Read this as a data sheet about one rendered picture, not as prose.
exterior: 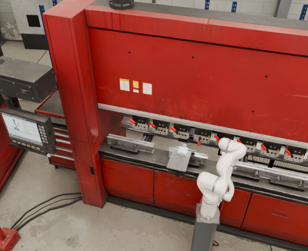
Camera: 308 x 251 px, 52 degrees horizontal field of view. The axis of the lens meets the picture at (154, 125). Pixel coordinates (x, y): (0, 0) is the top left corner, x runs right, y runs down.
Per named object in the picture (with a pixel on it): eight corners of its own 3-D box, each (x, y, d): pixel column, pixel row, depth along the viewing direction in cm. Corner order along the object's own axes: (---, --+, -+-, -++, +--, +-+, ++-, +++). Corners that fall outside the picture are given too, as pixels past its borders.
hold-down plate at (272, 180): (269, 184, 294) (270, 182, 292) (269, 179, 298) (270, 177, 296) (303, 191, 287) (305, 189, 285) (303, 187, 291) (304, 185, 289)
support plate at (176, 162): (166, 168, 293) (166, 167, 292) (173, 149, 312) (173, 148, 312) (185, 172, 289) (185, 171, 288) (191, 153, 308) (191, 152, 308)
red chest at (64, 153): (51, 171, 420) (33, 111, 357) (69, 146, 457) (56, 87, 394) (84, 180, 409) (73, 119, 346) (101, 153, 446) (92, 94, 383)
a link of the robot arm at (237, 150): (203, 191, 234) (224, 200, 227) (204, 182, 225) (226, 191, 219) (228, 145, 262) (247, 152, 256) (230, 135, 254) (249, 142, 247)
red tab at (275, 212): (271, 214, 306) (273, 210, 302) (271, 212, 308) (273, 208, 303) (287, 218, 303) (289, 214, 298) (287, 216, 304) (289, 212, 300)
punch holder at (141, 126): (132, 128, 307) (132, 115, 297) (135, 123, 314) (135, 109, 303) (147, 131, 304) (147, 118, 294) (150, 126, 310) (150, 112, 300)
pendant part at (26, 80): (9, 149, 294) (-22, 68, 240) (27, 133, 312) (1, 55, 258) (56, 164, 280) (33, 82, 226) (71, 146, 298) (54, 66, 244)
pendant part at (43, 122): (10, 142, 281) (-2, 110, 258) (19, 134, 290) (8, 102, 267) (53, 155, 269) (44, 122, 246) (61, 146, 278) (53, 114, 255)
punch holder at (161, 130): (152, 132, 303) (152, 119, 292) (154, 127, 309) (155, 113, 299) (167, 135, 300) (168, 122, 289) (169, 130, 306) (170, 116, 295)
